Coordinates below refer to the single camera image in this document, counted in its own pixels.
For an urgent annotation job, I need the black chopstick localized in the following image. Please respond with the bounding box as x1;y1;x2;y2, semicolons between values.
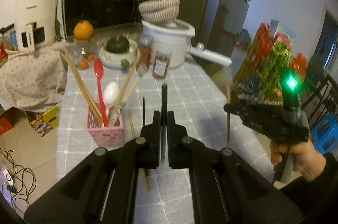
162;84;169;164
142;97;149;177

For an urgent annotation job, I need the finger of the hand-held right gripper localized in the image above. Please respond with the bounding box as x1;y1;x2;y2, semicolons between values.
224;103;258;122

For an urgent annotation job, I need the white ceramic bowl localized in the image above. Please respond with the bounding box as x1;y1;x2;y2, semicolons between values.
99;41;140;69

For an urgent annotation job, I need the white air fryer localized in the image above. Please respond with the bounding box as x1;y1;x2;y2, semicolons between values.
14;0;58;52

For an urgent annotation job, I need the microwave oven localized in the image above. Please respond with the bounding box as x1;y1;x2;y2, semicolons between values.
61;0;152;40

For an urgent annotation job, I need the blue plastic stool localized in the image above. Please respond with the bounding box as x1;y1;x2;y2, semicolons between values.
310;113;338;153

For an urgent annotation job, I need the grey refrigerator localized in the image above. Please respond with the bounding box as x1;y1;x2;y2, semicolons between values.
150;0;260;77

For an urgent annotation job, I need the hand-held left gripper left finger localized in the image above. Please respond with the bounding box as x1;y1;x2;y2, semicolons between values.
24;110;162;224

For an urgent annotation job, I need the yellow cardboard box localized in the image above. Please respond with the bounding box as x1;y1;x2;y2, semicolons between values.
26;105;60;138

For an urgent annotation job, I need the red cardboard box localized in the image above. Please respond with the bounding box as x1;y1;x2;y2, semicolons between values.
0;108;16;136

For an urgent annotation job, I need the person's right forearm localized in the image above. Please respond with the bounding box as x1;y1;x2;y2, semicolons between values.
280;153;338;214

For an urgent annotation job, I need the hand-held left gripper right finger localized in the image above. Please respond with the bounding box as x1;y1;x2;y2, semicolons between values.
166;110;303;224

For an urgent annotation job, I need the woven rope basket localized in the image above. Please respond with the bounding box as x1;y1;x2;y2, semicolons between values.
139;0;180;22

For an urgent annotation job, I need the large orange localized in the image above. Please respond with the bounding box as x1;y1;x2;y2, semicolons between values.
73;14;94;41

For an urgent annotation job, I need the red plastic spoon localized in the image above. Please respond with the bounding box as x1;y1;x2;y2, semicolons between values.
94;58;109;127

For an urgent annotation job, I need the white plastic spoon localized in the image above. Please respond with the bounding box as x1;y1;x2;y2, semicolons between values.
104;81;121;127

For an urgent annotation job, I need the white electric cooker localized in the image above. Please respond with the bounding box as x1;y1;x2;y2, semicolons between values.
141;19;233;69

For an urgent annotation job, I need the person's right hand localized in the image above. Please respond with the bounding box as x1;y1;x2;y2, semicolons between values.
270;138;326;183

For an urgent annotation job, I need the black metal chair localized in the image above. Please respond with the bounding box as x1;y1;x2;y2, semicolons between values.
301;55;338;129

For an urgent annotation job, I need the green pumpkin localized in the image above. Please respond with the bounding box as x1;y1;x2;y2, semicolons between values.
105;34;130;54

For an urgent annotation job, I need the labelled brown sauce jar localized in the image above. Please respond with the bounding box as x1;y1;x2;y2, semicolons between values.
152;49;173;80

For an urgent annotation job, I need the small white floor device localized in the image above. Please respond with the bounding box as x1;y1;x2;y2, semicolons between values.
4;170;15;189

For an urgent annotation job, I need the clear glass jar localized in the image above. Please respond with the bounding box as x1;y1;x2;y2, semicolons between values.
65;38;102;70

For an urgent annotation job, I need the floral cabinet cover cloth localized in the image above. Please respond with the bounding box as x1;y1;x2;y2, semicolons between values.
0;43;68;114

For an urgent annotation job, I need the pink utensil holder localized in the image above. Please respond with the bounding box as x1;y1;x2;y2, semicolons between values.
87;101;125;147

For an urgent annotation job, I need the clear container black lid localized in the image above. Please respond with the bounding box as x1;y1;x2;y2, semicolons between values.
7;28;18;51

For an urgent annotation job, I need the grey checked tablecloth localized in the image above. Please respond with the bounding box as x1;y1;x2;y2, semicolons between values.
55;51;280;224

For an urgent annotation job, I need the wire basket of snacks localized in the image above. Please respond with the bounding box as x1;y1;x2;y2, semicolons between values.
232;19;309;108

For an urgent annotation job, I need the glass jar red label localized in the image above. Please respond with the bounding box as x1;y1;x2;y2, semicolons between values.
0;42;8;66

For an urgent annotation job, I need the tall red sauce jar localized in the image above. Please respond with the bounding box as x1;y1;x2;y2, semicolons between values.
136;35;154;77

